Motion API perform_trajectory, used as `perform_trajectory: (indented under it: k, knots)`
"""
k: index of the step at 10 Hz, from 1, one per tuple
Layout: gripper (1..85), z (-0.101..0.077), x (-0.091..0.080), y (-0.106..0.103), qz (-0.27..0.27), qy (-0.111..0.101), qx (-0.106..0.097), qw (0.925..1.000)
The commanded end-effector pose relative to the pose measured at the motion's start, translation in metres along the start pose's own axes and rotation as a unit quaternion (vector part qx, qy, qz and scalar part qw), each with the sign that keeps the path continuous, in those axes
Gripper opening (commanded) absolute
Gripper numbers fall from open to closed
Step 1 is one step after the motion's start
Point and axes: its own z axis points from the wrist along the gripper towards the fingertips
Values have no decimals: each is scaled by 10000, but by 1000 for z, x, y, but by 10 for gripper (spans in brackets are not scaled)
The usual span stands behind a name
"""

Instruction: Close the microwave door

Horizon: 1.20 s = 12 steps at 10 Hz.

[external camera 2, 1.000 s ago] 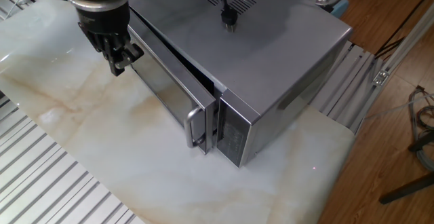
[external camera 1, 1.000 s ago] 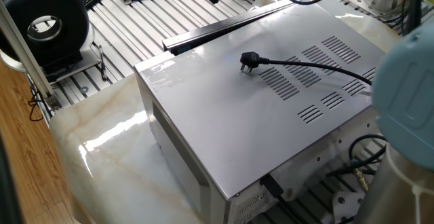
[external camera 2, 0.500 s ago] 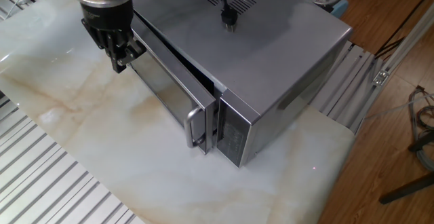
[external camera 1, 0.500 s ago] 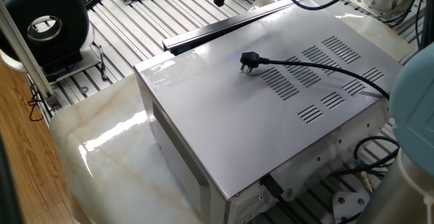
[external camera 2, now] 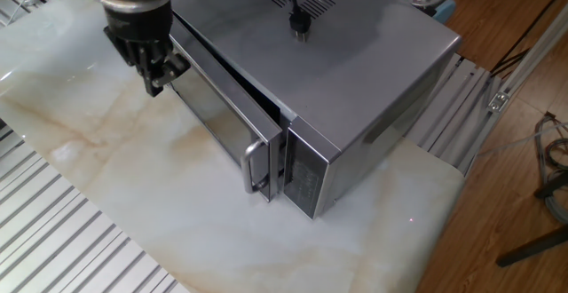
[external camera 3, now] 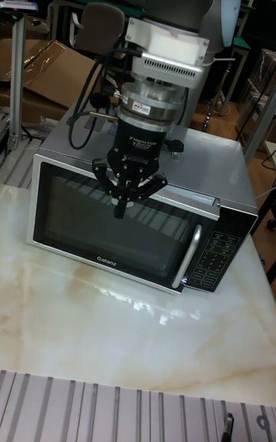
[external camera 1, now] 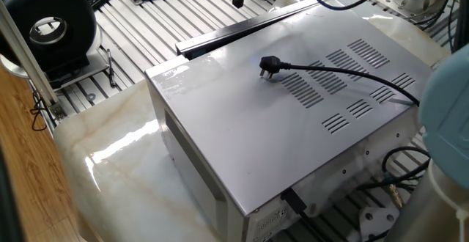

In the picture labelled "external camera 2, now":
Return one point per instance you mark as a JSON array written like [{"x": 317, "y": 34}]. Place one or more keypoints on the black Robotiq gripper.
[{"x": 139, "y": 29}]

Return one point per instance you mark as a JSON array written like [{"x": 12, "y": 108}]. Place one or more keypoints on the silver microwave oven body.
[{"x": 355, "y": 84}]

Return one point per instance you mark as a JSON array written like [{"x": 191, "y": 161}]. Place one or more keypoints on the white marble pattern mat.
[{"x": 222, "y": 222}]

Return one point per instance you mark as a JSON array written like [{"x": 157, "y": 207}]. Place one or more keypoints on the light blue base pad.
[{"x": 446, "y": 9}]

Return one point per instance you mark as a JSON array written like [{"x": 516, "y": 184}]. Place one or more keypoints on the dark furniture leg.
[
  {"x": 552, "y": 188},
  {"x": 532, "y": 245}
]

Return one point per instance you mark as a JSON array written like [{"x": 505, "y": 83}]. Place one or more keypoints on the aluminium frame profile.
[{"x": 528, "y": 62}]

